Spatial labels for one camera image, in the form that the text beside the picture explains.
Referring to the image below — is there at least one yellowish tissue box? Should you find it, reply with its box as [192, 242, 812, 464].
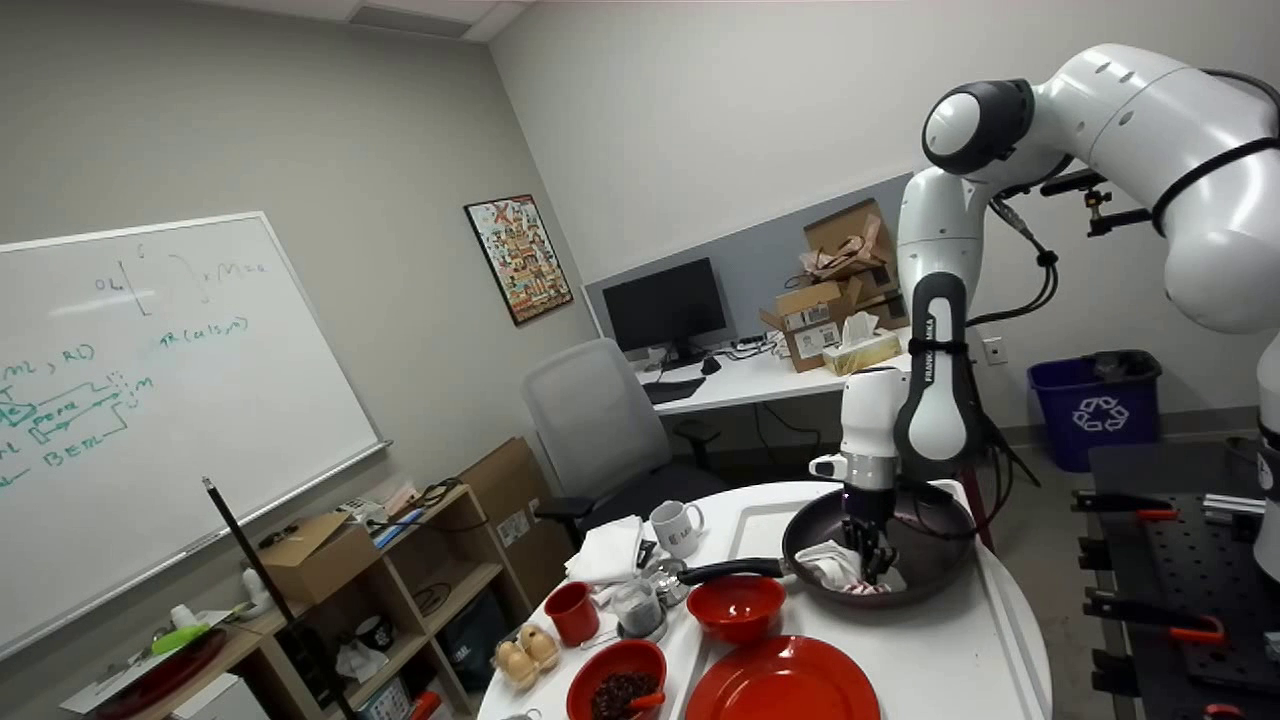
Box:
[822, 312, 911, 378]

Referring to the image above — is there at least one glass shaker with metal lid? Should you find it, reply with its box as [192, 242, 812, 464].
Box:
[653, 554, 697, 610]
[614, 578, 671, 639]

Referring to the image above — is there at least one white tray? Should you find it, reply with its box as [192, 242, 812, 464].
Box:
[659, 474, 1039, 720]

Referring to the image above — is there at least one open cardboard box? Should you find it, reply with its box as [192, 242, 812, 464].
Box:
[802, 194, 899, 284]

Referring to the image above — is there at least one red plate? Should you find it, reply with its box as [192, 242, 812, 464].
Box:
[681, 630, 883, 720]

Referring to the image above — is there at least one orange handled black clamp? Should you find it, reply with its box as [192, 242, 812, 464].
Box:
[1069, 489, 1186, 529]
[1082, 585, 1230, 652]

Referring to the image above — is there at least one white mug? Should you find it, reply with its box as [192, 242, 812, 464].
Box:
[644, 496, 710, 554]

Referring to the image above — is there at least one framed colourful poster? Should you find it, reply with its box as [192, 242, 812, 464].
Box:
[462, 192, 581, 329]

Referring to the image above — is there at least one blue recycling bin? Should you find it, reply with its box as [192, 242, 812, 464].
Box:
[1023, 349, 1167, 474]

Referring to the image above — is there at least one red dish on shelf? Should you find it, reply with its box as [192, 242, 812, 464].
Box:
[93, 622, 234, 720]

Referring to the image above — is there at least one wooden shelf unit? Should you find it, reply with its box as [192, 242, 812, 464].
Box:
[57, 480, 541, 720]

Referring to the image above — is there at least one grey back office chair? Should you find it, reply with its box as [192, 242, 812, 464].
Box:
[515, 337, 728, 541]

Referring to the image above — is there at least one red mug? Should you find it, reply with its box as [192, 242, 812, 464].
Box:
[541, 578, 603, 652]

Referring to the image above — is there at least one small cardboard box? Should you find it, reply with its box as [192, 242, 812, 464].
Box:
[253, 507, 383, 610]

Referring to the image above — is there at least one black frying pan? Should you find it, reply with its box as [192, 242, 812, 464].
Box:
[677, 480, 983, 614]

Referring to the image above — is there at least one flat cardboard box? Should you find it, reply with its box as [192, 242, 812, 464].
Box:
[760, 271, 911, 338]

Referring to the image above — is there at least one white napkin stack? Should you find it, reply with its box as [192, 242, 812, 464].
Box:
[561, 513, 653, 589]

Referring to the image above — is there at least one black camera on stand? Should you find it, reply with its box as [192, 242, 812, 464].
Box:
[1035, 165, 1172, 242]

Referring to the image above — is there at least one white office desk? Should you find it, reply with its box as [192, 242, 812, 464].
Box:
[637, 337, 924, 422]

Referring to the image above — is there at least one thin black pole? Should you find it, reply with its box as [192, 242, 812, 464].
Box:
[195, 471, 345, 720]

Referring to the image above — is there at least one red bowl with beans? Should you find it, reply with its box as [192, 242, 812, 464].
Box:
[565, 634, 671, 720]

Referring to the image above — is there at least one white towel with red print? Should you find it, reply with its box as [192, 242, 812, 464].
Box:
[792, 534, 911, 600]

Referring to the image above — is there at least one black keyboard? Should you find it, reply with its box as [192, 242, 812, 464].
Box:
[644, 377, 714, 408]

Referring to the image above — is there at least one empty red bowl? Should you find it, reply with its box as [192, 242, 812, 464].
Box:
[684, 570, 792, 652]

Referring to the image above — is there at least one black tripod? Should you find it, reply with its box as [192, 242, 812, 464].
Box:
[977, 382, 1048, 490]

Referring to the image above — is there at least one black perforated workbench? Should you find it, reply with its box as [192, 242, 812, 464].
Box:
[1072, 437, 1280, 720]

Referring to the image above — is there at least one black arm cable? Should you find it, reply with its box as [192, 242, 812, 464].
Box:
[969, 182, 1069, 333]

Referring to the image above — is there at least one round white table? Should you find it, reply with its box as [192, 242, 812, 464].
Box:
[471, 474, 1057, 720]

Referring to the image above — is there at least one black computer monitor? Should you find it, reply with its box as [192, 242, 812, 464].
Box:
[600, 250, 734, 370]

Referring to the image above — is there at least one picture frame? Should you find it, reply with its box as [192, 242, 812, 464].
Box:
[785, 314, 848, 377]

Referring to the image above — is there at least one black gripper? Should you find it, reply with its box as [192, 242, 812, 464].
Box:
[837, 483, 903, 589]

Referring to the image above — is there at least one whiteboard with green writing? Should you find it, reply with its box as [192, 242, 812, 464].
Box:
[0, 209, 392, 663]

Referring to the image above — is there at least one brown egg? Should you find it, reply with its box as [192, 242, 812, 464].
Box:
[491, 634, 531, 688]
[522, 620, 565, 672]

